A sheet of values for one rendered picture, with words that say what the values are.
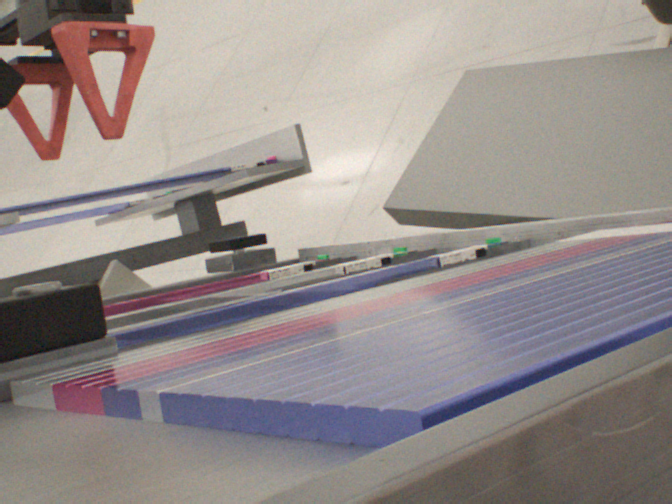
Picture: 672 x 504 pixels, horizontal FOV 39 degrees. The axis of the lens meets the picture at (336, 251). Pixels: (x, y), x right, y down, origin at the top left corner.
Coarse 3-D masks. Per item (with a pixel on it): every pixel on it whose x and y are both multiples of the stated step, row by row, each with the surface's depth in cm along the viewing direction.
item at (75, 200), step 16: (272, 160) 124; (192, 176) 115; (208, 176) 116; (96, 192) 105; (112, 192) 106; (128, 192) 108; (144, 192) 110; (16, 208) 98; (32, 208) 99; (48, 208) 101; (64, 208) 103
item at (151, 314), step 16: (304, 272) 82; (320, 272) 82; (336, 272) 83; (240, 288) 76; (256, 288) 77; (272, 288) 78; (160, 304) 73; (176, 304) 72; (192, 304) 73; (208, 304) 74; (224, 304) 75; (112, 320) 69; (128, 320) 69; (144, 320) 70; (160, 320) 71
